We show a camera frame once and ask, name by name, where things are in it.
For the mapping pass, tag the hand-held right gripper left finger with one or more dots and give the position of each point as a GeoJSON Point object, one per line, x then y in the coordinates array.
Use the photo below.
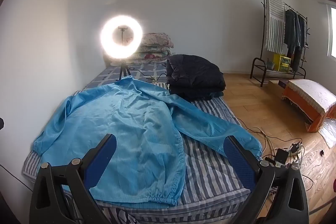
{"type": "Point", "coordinates": [105, 153]}

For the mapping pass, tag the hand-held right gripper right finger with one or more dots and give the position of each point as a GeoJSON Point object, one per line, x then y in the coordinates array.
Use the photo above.
{"type": "Point", "coordinates": [235, 158]}

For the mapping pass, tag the blue jacket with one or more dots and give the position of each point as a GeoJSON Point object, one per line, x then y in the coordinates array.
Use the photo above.
{"type": "Point", "coordinates": [136, 129]}

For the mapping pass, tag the stack of folded clothes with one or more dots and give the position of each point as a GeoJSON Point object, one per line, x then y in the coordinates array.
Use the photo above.
{"type": "Point", "coordinates": [194, 71]}

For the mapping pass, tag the black clothes rack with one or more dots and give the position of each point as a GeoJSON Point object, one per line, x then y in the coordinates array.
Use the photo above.
{"type": "Point", "coordinates": [263, 29]}

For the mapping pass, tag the dark hanging clothes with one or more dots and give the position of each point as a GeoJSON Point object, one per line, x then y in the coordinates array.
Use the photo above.
{"type": "Point", "coordinates": [294, 35]}

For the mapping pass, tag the striped blanket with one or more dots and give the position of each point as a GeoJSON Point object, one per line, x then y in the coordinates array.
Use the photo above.
{"type": "Point", "coordinates": [210, 174]}

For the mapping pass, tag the black power adapter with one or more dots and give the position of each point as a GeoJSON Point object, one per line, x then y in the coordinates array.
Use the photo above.
{"type": "Point", "coordinates": [281, 155]}

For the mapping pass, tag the white power strip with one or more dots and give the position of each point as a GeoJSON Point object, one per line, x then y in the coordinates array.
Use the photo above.
{"type": "Point", "coordinates": [296, 149]}

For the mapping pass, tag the checked bed sheet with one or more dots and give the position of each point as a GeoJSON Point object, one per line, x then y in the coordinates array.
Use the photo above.
{"type": "Point", "coordinates": [110, 74]}

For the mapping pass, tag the black tripod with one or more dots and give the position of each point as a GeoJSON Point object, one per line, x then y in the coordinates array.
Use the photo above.
{"type": "Point", "coordinates": [122, 70]}

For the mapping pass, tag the orange box with white cover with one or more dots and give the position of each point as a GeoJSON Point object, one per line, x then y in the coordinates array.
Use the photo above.
{"type": "Point", "coordinates": [307, 98]}

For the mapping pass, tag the small green pot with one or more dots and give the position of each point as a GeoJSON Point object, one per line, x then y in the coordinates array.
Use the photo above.
{"type": "Point", "coordinates": [271, 64]}

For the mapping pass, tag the yellow crate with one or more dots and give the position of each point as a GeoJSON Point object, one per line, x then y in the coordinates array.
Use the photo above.
{"type": "Point", "coordinates": [282, 62]}

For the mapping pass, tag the red floral folded quilt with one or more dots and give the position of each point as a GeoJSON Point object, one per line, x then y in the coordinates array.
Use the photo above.
{"type": "Point", "coordinates": [152, 54]}

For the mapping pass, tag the pale floral folded quilt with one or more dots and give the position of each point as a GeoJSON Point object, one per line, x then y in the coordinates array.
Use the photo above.
{"type": "Point", "coordinates": [157, 39]}

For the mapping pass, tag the striped towel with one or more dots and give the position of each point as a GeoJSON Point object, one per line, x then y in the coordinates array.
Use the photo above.
{"type": "Point", "coordinates": [274, 24]}

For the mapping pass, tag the window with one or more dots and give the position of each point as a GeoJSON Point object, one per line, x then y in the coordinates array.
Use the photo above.
{"type": "Point", "coordinates": [332, 32]}

